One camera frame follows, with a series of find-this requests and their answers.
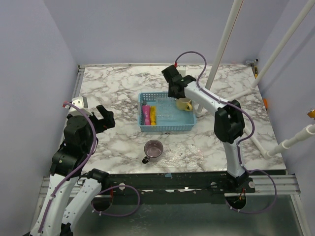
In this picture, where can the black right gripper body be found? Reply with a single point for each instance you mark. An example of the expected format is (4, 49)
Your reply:
(175, 81)

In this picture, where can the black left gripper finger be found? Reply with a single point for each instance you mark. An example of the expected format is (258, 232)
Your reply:
(109, 121)
(103, 111)

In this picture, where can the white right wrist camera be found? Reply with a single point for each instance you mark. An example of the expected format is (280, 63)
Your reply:
(181, 69)

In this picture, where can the aluminium table edge rail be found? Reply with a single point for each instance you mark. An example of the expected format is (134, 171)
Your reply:
(54, 115)

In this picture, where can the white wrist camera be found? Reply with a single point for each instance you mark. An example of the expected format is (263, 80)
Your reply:
(82, 104)
(181, 69)

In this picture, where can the pink toothpaste tube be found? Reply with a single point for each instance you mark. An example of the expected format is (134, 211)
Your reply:
(146, 114)

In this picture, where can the clear textured glass tray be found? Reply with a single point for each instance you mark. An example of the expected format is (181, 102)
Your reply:
(179, 156)

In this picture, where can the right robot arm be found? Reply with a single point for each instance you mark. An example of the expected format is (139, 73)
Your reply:
(229, 121)

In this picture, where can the yellow ceramic mug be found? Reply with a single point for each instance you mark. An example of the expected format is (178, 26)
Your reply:
(184, 104)

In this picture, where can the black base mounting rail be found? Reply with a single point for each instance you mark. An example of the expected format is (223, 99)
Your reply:
(170, 188)

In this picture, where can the white pvc pipe frame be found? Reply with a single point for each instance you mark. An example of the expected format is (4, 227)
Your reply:
(306, 132)

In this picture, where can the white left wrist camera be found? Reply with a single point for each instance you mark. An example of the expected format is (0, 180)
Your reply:
(82, 104)

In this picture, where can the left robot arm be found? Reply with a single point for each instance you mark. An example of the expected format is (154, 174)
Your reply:
(58, 215)

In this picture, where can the yellow toothpaste tube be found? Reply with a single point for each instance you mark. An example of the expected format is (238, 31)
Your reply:
(153, 115)

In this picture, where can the purple grey mug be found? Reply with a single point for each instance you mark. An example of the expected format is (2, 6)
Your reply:
(153, 150)

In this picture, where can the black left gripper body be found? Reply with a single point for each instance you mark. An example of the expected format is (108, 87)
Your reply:
(99, 120)

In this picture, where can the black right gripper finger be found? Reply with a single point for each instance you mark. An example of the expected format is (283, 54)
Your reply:
(179, 93)
(171, 91)

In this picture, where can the light blue plastic basket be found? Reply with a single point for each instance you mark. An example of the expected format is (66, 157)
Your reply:
(184, 121)

